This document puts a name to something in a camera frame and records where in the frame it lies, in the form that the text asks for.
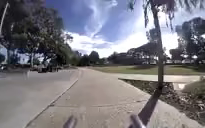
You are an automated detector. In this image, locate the row of distant trees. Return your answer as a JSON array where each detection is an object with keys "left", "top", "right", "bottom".
[{"left": 78, "top": 16, "right": 205, "bottom": 66}]

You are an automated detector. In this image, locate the pale concrete footpath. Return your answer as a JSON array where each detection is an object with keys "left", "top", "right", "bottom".
[{"left": 24, "top": 67, "right": 205, "bottom": 128}]

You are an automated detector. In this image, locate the green grass field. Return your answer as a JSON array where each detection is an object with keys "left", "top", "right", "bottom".
[{"left": 89, "top": 64, "right": 205, "bottom": 101}]

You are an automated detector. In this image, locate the row of big trees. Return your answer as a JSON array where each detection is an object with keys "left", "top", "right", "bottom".
[{"left": 0, "top": 0, "right": 83, "bottom": 69}]

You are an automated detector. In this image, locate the dark mulch ground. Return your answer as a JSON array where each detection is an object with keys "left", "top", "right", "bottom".
[{"left": 118, "top": 78, "right": 205, "bottom": 128}]

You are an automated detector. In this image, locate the robot's own part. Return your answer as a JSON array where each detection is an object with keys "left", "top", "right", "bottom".
[
  {"left": 129, "top": 114, "right": 147, "bottom": 128},
  {"left": 63, "top": 115, "right": 78, "bottom": 128}
]

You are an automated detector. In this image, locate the grey asphalt road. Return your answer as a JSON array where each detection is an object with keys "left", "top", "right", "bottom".
[{"left": 0, "top": 68, "right": 81, "bottom": 128}]

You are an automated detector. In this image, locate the pale concrete cross path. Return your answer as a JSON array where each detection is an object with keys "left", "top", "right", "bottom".
[{"left": 111, "top": 73, "right": 205, "bottom": 84}]

